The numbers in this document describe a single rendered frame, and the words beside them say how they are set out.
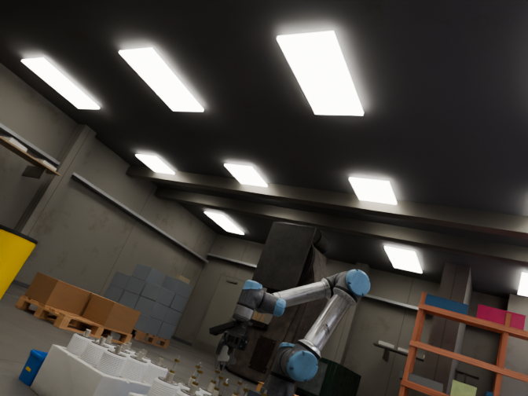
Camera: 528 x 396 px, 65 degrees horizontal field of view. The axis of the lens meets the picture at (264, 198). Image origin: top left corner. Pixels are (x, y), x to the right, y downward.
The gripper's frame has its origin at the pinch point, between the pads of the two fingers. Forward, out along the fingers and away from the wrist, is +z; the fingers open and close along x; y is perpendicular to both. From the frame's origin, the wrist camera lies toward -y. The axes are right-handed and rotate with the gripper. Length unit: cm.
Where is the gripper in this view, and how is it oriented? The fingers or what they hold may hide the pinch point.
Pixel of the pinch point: (218, 365)
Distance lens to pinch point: 176.1
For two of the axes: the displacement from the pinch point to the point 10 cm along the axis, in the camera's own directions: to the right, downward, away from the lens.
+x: 4.2, 4.7, 7.8
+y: 8.4, 1.3, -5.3
